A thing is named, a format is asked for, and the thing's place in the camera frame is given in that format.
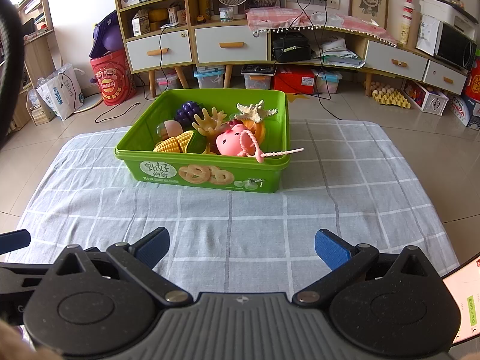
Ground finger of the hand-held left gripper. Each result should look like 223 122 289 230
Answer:
0 257 57 299
0 229 31 256

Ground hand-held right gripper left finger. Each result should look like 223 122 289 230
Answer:
52 227 192 304

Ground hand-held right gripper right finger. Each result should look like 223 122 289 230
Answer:
292 228 430 306

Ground green plastic box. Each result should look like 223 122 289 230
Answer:
114 88 292 194

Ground yellow toy corn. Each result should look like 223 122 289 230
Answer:
153 130 211 154

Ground pink clear capsule ball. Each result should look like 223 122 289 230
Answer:
155 120 184 139

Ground pink pig toy with strap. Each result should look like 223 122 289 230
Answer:
215 119 304 164

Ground tan rubber octopus toy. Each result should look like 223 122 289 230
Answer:
192 107 228 137

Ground orange yellow toy vegetable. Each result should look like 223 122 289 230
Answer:
242 118 268 143

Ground purple toy grapes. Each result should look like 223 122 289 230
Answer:
174 100 206 126

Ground beige starfish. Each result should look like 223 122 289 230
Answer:
236 100 278 123

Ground grey checked tablecloth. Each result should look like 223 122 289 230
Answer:
17 119 462 293

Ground smartphone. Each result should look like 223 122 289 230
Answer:
442 253 480 346

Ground white shopping bag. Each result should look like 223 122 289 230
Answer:
35 64 83 121

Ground clear storage box pink contents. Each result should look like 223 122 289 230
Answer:
155 74 179 96

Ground yellow egg tray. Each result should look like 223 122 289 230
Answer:
370 80 412 109

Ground red printed bucket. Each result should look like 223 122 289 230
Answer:
89 49 137 106

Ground red cardboard box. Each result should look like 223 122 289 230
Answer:
272 65 316 94

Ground clear storage box blue lid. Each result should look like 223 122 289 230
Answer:
193 65 226 90

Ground white cardboard box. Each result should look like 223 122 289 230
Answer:
403 80 449 112

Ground clear storage box black lid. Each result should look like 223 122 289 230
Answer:
241 64 276 90

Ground wooden bookshelf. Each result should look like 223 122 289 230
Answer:
15 0 62 126

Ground white drawer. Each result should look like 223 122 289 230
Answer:
194 26 269 64
423 61 467 95
364 40 428 81
125 40 193 73

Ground white box red print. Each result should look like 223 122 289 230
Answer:
448 95 480 126

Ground black bag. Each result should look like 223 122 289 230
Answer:
271 33 313 64

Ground purple plush toy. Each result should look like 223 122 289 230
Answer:
89 9 122 59

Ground pink checked cloth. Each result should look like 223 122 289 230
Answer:
245 7 399 47

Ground wooden cabinet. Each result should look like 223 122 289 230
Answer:
112 0 473 98

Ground black microwave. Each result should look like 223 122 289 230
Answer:
434 20 479 73

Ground framed cartoon picture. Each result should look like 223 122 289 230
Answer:
348 0 389 30

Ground white printer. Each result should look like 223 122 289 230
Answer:
419 0 477 27

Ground black floor cable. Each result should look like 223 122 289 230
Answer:
94 101 141 124

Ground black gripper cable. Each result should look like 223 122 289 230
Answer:
0 0 25 147

